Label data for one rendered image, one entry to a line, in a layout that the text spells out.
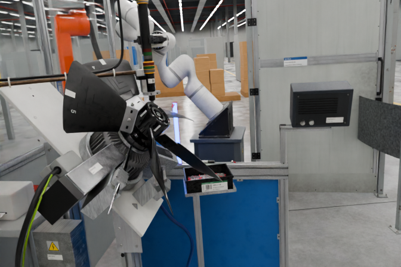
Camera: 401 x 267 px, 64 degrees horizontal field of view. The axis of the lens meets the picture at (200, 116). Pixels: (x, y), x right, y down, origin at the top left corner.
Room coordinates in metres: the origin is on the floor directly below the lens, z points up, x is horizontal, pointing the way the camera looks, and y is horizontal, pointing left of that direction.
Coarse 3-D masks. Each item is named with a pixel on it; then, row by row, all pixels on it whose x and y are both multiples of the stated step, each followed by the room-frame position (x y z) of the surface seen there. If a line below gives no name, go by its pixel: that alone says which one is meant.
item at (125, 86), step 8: (88, 64) 1.26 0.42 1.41; (96, 64) 1.28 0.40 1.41; (104, 64) 1.29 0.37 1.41; (112, 64) 1.31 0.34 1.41; (120, 64) 1.33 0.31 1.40; (128, 64) 1.35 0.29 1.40; (104, 72) 1.26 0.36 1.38; (112, 72) 1.27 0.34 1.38; (104, 80) 1.23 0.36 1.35; (112, 80) 1.24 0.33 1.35; (120, 80) 1.24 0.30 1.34; (128, 80) 1.26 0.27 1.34; (112, 88) 1.21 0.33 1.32; (120, 88) 1.22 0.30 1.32; (128, 88) 1.23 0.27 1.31; (136, 88) 1.24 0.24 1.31; (128, 96) 1.20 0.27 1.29
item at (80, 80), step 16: (80, 64) 0.98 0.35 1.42; (80, 80) 0.95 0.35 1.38; (96, 80) 0.99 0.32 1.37; (64, 96) 0.88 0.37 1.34; (80, 96) 0.92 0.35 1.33; (96, 96) 0.97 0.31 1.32; (112, 96) 1.03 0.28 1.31; (64, 112) 0.86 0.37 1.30; (80, 112) 0.91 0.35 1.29; (96, 112) 0.96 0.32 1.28; (112, 112) 1.01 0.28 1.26; (64, 128) 0.85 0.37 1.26; (80, 128) 0.90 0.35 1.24; (96, 128) 0.95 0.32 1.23; (112, 128) 1.01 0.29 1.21
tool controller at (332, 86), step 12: (300, 84) 1.50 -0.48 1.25; (312, 84) 1.48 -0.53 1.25; (324, 84) 1.47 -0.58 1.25; (336, 84) 1.45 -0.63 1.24; (348, 84) 1.44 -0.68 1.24; (300, 96) 1.42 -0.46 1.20; (312, 96) 1.41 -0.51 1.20; (324, 96) 1.41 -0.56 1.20; (336, 96) 1.40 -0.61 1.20; (348, 96) 1.39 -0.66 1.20; (300, 108) 1.44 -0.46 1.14; (312, 108) 1.43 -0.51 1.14; (324, 108) 1.42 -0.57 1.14; (336, 108) 1.41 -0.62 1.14; (348, 108) 1.41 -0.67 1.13; (300, 120) 1.45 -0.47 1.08; (312, 120) 1.43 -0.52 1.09; (324, 120) 1.44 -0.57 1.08; (336, 120) 1.43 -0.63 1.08; (348, 120) 1.42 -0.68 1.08
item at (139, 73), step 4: (136, 72) 1.20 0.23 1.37; (140, 72) 1.21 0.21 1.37; (136, 76) 1.23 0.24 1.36; (140, 76) 1.20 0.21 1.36; (144, 76) 1.21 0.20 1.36; (140, 80) 1.23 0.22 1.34; (144, 80) 1.22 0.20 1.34; (140, 84) 1.23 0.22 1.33; (144, 84) 1.21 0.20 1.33; (144, 88) 1.21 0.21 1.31; (144, 92) 1.21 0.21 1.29; (148, 92) 1.21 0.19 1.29; (152, 92) 1.21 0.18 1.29; (156, 92) 1.21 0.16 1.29; (160, 92) 1.24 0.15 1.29
